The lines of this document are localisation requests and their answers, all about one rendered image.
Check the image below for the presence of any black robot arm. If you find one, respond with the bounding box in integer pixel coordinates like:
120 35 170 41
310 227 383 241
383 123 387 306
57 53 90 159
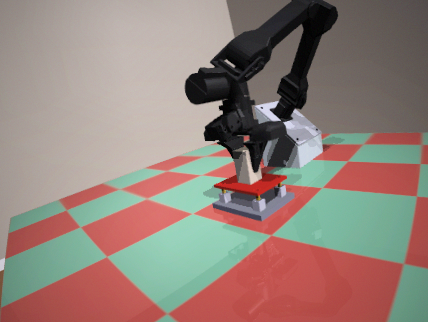
185 0 338 141

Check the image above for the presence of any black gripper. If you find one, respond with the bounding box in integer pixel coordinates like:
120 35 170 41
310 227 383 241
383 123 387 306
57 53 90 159
217 96 287 173

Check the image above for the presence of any red plate with grey square handle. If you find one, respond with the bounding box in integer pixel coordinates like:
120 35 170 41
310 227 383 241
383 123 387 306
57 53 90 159
214 147 287 196

